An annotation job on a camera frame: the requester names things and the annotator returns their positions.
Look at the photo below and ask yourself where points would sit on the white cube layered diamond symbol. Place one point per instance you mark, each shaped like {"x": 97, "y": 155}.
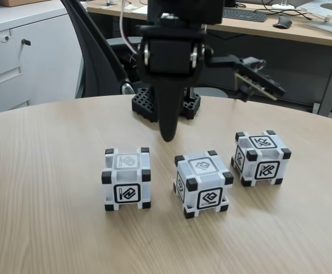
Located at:
{"x": 203, "y": 185}

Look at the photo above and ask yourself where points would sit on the white cube crossed symbol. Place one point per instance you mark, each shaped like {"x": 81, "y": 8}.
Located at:
{"x": 260, "y": 160}

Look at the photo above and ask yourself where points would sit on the metal table clamp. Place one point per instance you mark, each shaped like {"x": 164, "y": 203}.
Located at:
{"x": 192, "y": 92}

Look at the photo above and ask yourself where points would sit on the grey round seat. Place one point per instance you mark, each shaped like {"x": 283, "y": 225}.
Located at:
{"x": 211, "y": 92}

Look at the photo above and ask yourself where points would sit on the white paper sheet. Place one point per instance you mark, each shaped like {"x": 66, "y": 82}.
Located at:
{"x": 134, "y": 8}

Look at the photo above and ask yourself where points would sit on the black mesh office chair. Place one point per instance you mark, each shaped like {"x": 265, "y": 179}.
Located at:
{"x": 97, "y": 57}

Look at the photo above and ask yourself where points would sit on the white cube zigzag symbol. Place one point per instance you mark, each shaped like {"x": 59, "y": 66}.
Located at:
{"x": 126, "y": 177}

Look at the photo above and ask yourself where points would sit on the black computer keyboard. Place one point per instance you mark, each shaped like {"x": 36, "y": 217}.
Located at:
{"x": 246, "y": 15}

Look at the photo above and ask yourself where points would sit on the dark computer mouse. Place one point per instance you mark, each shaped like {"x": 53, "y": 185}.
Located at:
{"x": 283, "y": 23}

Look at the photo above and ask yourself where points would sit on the white round lamp base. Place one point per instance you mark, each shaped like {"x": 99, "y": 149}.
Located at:
{"x": 283, "y": 6}

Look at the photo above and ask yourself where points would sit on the white drawer cabinet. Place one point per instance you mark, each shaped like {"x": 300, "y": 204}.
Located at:
{"x": 40, "y": 71}

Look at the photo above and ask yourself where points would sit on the black cabinet key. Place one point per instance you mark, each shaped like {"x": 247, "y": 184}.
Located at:
{"x": 26, "y": 42}

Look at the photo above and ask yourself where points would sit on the silver laptop stand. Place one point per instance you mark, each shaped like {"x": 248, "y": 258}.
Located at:
{"x": 325, "y": 26}

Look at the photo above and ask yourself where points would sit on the round cabinet lock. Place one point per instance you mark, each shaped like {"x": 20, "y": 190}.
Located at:
{"x": 5, "y": 38}

